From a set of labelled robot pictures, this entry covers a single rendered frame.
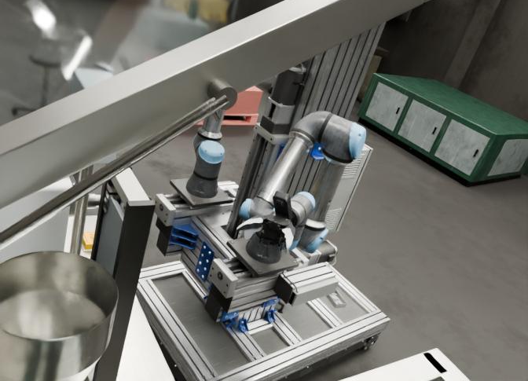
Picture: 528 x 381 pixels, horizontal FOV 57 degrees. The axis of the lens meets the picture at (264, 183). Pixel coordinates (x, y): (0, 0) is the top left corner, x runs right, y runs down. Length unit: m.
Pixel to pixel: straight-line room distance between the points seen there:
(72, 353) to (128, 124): 0.33
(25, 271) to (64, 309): 0.08
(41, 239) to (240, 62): 0.77
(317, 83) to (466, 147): 4.63
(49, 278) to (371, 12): 0.49
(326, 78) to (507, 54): 6.60
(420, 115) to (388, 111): 0.50
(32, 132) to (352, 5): 0.20
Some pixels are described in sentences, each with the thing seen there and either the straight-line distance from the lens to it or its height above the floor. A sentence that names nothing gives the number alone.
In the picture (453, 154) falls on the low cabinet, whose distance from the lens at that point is 6.50.
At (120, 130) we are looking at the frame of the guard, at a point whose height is 1.81.
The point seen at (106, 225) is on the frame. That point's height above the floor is 1.32.
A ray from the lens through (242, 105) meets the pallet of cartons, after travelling 5.57.
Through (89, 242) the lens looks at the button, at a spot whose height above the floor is 0.92.
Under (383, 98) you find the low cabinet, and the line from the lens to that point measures 7.05.
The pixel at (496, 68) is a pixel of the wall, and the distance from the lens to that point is 8.43.
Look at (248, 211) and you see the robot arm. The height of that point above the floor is 1.13.
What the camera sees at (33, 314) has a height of 1.44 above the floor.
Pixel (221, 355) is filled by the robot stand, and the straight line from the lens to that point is 2.40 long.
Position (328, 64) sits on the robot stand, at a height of 1.59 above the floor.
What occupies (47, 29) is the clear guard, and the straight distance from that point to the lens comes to 0.44.
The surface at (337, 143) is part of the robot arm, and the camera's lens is 1.69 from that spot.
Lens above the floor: 1.92
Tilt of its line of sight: 25 degrees down
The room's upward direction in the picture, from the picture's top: 18 degrees clockwise
